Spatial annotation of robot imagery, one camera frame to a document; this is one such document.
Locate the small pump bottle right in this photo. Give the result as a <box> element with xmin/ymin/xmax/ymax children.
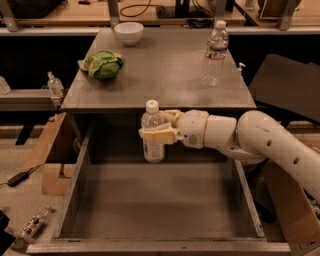
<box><xmin>237</xmin><ymin>62</ymin><xmax>246</xmax><ymax>75</ymax></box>

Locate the bottle lying on floor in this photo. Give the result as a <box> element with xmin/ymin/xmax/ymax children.
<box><xmin>14</xmin><ymin>206</ymin><xmax>54</xmax><ymax>248</ymax></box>

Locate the black power adapter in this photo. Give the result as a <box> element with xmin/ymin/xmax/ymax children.
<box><xmin>7</xmin><ymin>171</ymin><xmax>29</xmax><ymax>187</ymax></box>

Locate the blue labelled plastic bottle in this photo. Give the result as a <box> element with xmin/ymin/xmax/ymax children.
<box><xmin>141</xmin><ymin>100</ymin><xmax>165</xmax><ymax>163</ymax></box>

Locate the white ceramic bowl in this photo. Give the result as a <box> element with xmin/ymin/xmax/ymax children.
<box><xmin>114</xmin><ymin>22</ymin><xmax>144</xmax><ymax>46</ymax></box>

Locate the small clear bottle left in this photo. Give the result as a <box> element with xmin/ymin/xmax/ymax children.
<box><xmin>47</xmin><ymin>71</ymin><xmax>64</xmax><ymax>97</ymax></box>

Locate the black coiled cable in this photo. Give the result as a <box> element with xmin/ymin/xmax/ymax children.
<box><xmin>185</xmin><ymin>0</ymin><xmax>214</xmax><ymax>30</ymax></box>

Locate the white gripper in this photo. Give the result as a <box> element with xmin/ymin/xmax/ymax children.
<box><xmin>139</xmin><ymin>109</ymin><xmax>209</xmax><ymax>149</ymax></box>

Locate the cardboard box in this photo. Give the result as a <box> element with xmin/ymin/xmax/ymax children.
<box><xmin>23</xmin><ymin>113</ymin><xmax>77</xmax><ymax>196</ymax></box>
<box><xmin>262</xmin><ymin>162</ymin><xmax>320</xmax><ymax>244</ymax></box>

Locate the grey bench left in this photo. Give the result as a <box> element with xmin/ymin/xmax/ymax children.
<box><xmin>0</xmin><ymin>89</ymin><xmax>62</xmax><ymax>112</ymax></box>

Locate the grey drawer cabinet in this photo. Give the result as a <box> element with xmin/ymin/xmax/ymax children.
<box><xmin>60</xmin><ymin>27</ymin><xmax>257</xmax><ymax>145</ymax></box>

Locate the open grey top drawer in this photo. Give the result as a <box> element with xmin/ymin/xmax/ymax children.
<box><xmin>27</xmin><ymin>125</ymin><xmax>290</xmax><ymax>256</ymax></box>

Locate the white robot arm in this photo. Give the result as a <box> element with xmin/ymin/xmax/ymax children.
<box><xmin>139</xmin><ymin>110</ymin><xmax>320</xmax><ymax>201</ymax></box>

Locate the cardboard box left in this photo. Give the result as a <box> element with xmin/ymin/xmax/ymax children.
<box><xmin>23</xmin><ymin>113</ymin><xmax>77</xmax><ymax>196</ymax></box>

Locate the green crumpled chip bag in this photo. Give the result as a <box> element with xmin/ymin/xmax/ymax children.
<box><xmin>78</xmin><ymin>51</ymin><xmax>123</xmax><ymax>79</ymax></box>

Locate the black chair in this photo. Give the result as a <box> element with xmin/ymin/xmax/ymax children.
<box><xmin>249</xmin><ymin>54</ymin><xmax>320</xmax><ymax>123</ymax></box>

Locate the clear water bottle red label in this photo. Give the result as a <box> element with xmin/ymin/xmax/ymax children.
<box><xmin>201</xmin><ymin>20</ymin><xmax>229</xmax><ymax>86</ymax></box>

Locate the cardboard box right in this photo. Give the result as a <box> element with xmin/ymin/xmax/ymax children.
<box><xmin>262</xmin><ymin>162</ymin><xmax>320</xmax><ymax>244</ymax></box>

